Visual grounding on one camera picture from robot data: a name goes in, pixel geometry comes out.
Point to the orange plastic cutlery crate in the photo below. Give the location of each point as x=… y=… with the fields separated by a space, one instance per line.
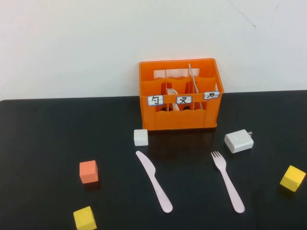
x=180 y=119

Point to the pink plastic knife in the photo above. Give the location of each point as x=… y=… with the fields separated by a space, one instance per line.
x=153 y=177

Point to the paper label knife character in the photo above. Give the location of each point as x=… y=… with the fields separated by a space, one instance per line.
x=211 y=95

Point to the paper label spoon character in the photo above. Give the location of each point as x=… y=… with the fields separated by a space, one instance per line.
x=155 y=100

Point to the paper label fork character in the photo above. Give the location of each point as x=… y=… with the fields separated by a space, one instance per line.
x=184 y=100

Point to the white USB wall charger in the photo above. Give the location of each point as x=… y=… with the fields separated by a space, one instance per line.
x=238 y=141

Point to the white foam cube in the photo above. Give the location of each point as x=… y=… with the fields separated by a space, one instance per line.
x=141 y=137

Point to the orange foam cube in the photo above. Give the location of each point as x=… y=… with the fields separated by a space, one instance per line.
x=88 y=172

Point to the pink plastic fork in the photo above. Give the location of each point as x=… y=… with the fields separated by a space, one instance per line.
x=170 y=92
x=227 y=182

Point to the yellow foam cube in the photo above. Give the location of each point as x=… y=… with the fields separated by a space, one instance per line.
x=292 y=178
x=84 y=219

